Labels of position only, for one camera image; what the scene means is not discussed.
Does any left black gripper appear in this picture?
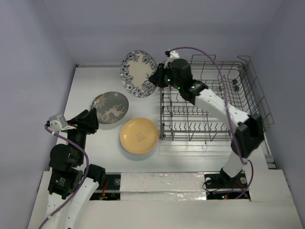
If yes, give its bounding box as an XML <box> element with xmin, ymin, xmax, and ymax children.
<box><xmin>64</xmin><ymin>106</ymin><xmax>99</xmax><ymax>163</ymax></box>

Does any blue patterned plate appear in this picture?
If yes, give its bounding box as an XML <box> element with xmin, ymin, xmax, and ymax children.
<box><xmin>120</xmin><ymin>50</ymin><xmax>157</xmax><ymax>98</ymax></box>

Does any grey plate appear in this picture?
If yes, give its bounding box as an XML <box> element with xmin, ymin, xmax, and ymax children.
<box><xmin>94</xmin><ymin>92</ymin><xmax>129</xmax><ymax>124</ymax></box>

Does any yellow plate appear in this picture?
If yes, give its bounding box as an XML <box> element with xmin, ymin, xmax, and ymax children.
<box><xmin>120</xmin><ymin>117</ymin><xmax>159</xmax><ymax>148</ymax></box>

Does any white plate with floral face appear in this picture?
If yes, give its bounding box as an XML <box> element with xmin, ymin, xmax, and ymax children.
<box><xmin>91</xmin><ymin>96</ymin><xmax>99</xmax><ymax>108</ymax></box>

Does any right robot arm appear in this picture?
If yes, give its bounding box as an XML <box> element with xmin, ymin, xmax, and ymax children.
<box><xmin>149</xmin><ymin>58</ymin><xmax>264</xmax><ymax>187</ymax></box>

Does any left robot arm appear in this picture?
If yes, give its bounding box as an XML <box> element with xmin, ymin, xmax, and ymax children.
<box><xmin>39</xmin><ymin>108</ymin><xmax>106</xmax><ymax>229</ymax></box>

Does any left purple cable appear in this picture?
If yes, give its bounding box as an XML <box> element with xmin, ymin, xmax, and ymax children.
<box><xmin>38</xmin><ymin>124</ymin><xmax>91</xmax><ymax>229</ymax></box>

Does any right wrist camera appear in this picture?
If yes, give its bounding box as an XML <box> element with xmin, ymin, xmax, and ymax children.
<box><xmin>164</xmin><ymin>50</ymin><xmax>180</xmax><ymax>68</ymax></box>

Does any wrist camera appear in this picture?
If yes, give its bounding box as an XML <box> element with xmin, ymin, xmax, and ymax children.
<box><xmin>164</xmin><ymin>50</ymin><xmax>180</xmax><ymax>68</ymax></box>
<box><xmin>47</xmin><ymin>114</ymin><xmax>76</xmax><ymax>132</ymax></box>

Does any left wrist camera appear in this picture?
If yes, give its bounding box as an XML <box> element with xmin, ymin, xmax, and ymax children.
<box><xmin>47</xmin><ymin>114</ymin><xmax>76</xmax><ymax>132</ymax></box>

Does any metal wire dish rack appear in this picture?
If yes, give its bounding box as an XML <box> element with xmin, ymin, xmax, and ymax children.
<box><xmin>160</xmin><ymin>54</ymin><xmax>275</xmax><ymax>141</ymax></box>

